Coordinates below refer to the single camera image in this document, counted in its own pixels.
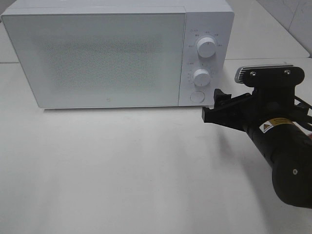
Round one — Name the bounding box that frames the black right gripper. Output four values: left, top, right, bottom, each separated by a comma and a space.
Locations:
202, 87, 296, 132

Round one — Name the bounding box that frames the white microwave door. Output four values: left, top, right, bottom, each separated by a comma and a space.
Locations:
2, 14, 185, 109

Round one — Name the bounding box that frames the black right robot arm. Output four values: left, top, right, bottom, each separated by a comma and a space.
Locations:
202, 88, 312, 208

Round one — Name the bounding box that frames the lower white timer knob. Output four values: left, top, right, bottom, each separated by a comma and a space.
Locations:
193, 69, 211, 87

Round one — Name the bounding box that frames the upper white power knob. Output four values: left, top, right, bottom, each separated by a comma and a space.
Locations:
196, 36, 216, 58

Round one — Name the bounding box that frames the white microwave oven body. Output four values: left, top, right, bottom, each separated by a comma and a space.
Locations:
1, 0, 234, 107

